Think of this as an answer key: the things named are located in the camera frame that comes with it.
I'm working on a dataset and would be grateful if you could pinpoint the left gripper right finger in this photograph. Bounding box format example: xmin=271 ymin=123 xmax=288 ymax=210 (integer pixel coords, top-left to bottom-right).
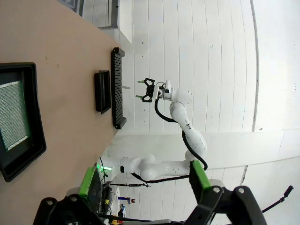
xmin=185 ymin=160 xmax=268 ymax=225

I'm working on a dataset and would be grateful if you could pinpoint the green perforated circuit board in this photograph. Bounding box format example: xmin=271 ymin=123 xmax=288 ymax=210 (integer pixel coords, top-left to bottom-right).
xmin=0 ymin=81 xmax=31 ymax=152

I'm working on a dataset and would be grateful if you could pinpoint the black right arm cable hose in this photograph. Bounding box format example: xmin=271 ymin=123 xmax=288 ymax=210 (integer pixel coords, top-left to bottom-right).
xmin=130 ymin=97 xmax=209 ymax=185

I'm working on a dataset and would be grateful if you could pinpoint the white side table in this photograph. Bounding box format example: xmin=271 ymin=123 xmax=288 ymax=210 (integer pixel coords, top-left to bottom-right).
xmin=98 ymin=0 xmax=134 ymax=45

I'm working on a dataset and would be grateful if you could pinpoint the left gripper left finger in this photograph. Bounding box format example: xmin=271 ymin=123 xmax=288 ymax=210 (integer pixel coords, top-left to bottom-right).
xmin=32 ymin=166 xmax=106 ymax=225

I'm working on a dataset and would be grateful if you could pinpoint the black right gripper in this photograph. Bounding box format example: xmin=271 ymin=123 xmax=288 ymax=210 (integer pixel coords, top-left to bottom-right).
xmin=135 ymin=77 xmax=158 ymax=103

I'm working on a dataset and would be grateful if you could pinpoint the black cable with connector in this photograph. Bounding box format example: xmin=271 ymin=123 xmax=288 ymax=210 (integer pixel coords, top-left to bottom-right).
xmin=262 ymin=185 xmax=295 ymax=213

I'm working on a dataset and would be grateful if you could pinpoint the black slotted board rack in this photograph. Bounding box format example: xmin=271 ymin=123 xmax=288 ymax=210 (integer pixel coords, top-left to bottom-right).
xmin=110 ymin=47 xmax=128 ymax=129

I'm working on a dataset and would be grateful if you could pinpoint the black cable bundle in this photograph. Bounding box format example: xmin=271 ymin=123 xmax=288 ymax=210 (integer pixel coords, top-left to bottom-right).
xmin=97 ymin=157 xmax=113 ymax=212

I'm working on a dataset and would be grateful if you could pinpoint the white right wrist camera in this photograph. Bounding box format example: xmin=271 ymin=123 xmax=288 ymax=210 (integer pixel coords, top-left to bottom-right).
xmin=157 ymin=80 xmax=172 ymax=101

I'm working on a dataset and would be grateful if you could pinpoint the black plastic ESD tray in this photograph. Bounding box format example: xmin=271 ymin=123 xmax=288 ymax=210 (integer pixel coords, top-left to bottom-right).
xmin=0 ymin=62 xmax=47 ymax=183
xmin=94 ymin=70 xmax=112 ymax=115

